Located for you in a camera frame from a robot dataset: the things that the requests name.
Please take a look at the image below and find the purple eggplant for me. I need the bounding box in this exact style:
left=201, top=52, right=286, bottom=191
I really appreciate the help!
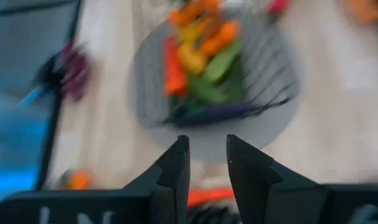
left=163, top=101, right=264, bottom=128

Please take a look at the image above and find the yellow mango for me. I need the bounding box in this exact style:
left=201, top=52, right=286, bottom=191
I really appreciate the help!
left=176, top=43, right=208, bottom=75

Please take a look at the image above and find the orange carrot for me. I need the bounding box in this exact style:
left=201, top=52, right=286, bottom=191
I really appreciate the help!
left=187, top=187, right=236, bottom=208

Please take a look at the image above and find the dark green cucumber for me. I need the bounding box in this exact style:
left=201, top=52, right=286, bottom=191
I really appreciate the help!
left=188, top=74, right=230, bottom=105

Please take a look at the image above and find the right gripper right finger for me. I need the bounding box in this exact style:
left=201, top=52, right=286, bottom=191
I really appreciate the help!
left=225, top=133, right=378, bottom=224

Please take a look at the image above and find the grey round mat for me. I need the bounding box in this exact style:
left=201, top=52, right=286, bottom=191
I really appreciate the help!
left=128, top=6, right=301, bottom=164

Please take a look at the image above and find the oranges cluster with leaves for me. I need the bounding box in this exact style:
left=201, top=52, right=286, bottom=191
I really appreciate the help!
left=54, top=169, right=95, bottom=190
left=166, top=0, right=220, bottom=27

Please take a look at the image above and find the light green bumpy gourd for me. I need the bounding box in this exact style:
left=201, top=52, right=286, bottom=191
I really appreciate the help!
left=202, top=39, right=244, bottom=85

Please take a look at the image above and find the purple-red grapes bunch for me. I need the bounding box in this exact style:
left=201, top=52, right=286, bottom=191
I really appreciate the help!
left=59, top=43, right=92, bottom=103

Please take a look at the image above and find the black aluminium table frame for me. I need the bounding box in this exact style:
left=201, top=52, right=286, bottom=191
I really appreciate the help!
left=0, top=0, right=83, bottom=190

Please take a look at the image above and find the small black table camera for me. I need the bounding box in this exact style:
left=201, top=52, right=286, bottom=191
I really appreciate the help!
left=35, top=58, right=65, bottom=91

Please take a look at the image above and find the black wire basket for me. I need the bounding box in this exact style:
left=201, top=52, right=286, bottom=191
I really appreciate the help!
left=132, top=0, right=298, bottom=128

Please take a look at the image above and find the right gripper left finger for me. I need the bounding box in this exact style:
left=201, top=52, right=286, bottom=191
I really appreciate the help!
left=0, top=134, right=192, bottom=224

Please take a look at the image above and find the dark green pepper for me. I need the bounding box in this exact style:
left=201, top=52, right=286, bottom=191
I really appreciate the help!
left=229, top=55, right=248, bottom=100

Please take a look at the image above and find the long orange pepper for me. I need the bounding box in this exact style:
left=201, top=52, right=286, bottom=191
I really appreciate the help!
left=344, top=0, right=378, bottom=26

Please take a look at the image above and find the long red vegetable green tip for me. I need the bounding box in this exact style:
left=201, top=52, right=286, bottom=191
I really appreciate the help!
left=163, top=35, right=189, bottom=97

